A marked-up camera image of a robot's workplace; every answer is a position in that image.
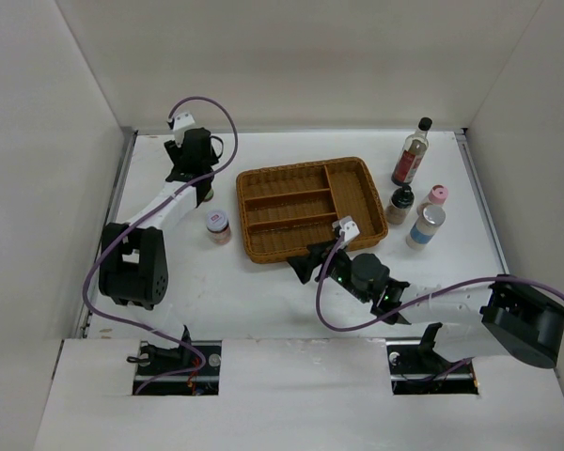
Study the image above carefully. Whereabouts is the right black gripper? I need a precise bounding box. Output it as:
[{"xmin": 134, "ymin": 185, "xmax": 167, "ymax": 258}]
[{"xmin": 287, "ymin": 238, "xmax": 371, "ymax": 303}]

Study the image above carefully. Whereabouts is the pink-capped spice bottle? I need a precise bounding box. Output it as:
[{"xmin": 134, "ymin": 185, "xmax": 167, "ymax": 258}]
[{"xmin": 416, "ymin": 184, "xmax": 448, "ymax": 214}]

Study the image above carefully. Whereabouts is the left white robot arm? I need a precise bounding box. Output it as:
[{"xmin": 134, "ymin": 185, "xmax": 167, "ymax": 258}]
[{"xmin": 99, "ymin": 128, "xmax": 221, "ymax": 311}]

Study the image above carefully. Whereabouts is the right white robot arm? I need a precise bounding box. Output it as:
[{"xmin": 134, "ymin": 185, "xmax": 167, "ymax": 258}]
[{"xmin": 288, "ymin": 241, "xmax": 564, "ymax": 372}]

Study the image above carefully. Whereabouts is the small jar white lid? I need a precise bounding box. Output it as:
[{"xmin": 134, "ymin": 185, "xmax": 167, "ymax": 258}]
[{"xmin": 206, "ymin": 210, "xmax": 231, "ymax": 244}]

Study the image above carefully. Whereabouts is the tall dark soy sauce bottle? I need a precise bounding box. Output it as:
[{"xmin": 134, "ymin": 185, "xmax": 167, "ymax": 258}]
[{"xmin": 391, "ymin": 117, "xmax": 432, "ymax": 186}]

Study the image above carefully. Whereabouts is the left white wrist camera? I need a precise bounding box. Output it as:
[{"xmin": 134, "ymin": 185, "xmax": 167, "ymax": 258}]
[{"xmin": 167, "ymin": 111, "xmax": 195, "ymax": 132}]

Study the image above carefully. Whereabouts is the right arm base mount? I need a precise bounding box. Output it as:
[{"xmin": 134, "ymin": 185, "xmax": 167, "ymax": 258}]
[{"xmin": 386, "ymin": 323, "xmax": 478, "ymax": 396}]

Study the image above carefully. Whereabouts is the silver-capped blue label shaker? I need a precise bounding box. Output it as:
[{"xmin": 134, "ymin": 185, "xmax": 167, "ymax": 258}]
[{"xmin": 406, "ymin": 204, "xmax": 447, "ymax": 250}]

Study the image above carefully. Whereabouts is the small brown black-capped bottle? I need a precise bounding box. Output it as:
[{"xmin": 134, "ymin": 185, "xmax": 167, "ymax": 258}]
[{"xmin": 385, "ymin": 185, "xmax": 415, "ymax": 226}]

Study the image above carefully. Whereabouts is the woven wicker divided tray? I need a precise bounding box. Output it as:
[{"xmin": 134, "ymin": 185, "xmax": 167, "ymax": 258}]
[{"xmin": 236, "ymin": 157, "xmax": 388, "ymax": 264}]

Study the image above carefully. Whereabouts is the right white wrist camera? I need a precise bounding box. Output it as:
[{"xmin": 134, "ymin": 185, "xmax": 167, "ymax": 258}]
[{"xmin": 332, "ymin": 216, "xmax": 360, "ymax": 246}]

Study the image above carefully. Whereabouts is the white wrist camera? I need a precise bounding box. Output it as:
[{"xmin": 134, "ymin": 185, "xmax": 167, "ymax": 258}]
[
  {"xmin": 332, "ymin": 216, "xmax": 360, "ymax": 246},
  {"xmin": 167, "ymin": 111, "xmax": 195, "ymax": 132}
]

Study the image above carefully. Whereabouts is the red sauce bottle green label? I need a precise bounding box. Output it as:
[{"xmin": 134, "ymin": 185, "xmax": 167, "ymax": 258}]
[{"xmin": 203, "ymin": 188, "xmax": 214, "ymax": 202}]

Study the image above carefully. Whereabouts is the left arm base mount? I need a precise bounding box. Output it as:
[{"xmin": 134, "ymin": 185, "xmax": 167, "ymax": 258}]
[{"xmin": 126, "ymin": 341, "xmax": 222, "ymax": 397}]

